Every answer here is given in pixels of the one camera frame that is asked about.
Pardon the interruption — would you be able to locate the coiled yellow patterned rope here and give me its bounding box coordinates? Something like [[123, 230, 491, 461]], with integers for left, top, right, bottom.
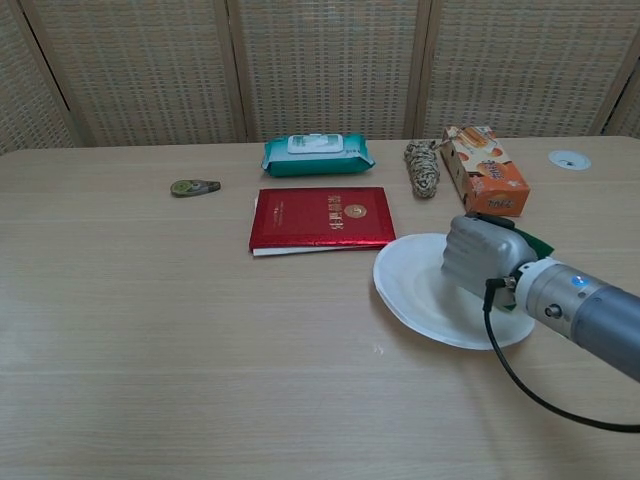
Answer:
[[403, 139, 443, 200]]

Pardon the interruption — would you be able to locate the teal wet wipes pack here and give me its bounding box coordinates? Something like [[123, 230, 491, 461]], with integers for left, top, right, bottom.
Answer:
[[260, 132, 377, 178]]

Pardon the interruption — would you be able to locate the yellow green sponge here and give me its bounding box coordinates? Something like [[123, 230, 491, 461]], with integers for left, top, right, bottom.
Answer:
[[504, 227, 555, 313]]

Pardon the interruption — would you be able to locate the white paper plate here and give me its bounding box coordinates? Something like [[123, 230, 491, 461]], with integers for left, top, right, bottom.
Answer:
[[372, 232, 536, 352]]

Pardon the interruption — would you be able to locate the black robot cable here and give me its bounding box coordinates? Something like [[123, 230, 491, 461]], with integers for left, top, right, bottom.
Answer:
[[481, 276, 640, 434]]

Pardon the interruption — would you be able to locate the green correction tape dispenser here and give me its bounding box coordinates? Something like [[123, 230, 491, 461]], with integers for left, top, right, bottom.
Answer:
[[169, 178, 222, 198]]

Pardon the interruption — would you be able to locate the orange snack box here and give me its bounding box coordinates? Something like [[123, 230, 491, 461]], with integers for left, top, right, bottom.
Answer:
[[441, 125, 531, 218]]

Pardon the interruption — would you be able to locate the red certificate booklet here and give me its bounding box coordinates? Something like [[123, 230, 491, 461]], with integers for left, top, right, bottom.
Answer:
[[248, 186, 397, 258]]

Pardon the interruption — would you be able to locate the woven folding screen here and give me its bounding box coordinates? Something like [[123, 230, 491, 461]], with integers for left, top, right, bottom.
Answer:
[[0, 0, 640, 156]]

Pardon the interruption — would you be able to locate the white round table grommet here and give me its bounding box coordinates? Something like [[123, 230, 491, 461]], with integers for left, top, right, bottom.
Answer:
[[548, 150, 592, 171]]

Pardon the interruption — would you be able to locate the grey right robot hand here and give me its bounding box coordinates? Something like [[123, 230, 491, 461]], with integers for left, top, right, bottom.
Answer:
[[440, 211, 539, 312]]

